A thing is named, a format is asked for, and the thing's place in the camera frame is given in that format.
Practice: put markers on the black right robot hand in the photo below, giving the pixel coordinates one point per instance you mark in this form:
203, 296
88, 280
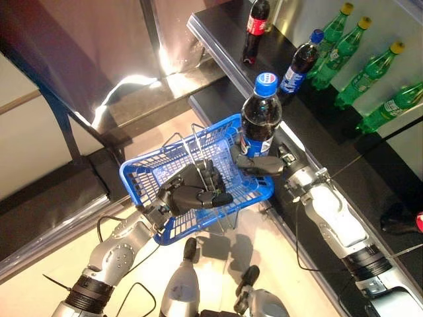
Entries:
261, 165

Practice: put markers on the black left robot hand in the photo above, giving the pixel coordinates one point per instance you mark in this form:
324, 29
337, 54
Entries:
188, 195

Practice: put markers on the blue plastic shopping basket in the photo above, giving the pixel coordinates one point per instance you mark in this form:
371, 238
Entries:
267, 190

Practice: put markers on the dark Pepsi bottle blue cap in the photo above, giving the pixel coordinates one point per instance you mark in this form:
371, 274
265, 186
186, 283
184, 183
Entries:
297, 76
261, 115

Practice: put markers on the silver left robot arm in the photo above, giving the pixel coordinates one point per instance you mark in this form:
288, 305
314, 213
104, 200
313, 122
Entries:
112, 254

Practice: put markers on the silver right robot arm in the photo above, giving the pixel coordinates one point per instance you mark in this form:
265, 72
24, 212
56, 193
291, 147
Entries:
330, 208

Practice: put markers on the low black shelf base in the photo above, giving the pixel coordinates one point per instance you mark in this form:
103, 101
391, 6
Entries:
218, 102

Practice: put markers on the silver right robot leg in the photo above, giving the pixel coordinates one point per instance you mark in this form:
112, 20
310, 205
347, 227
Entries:
264, 303

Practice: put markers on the black shelf board clear rail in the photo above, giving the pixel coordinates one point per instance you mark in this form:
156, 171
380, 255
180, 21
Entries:
221, 36
380, 185

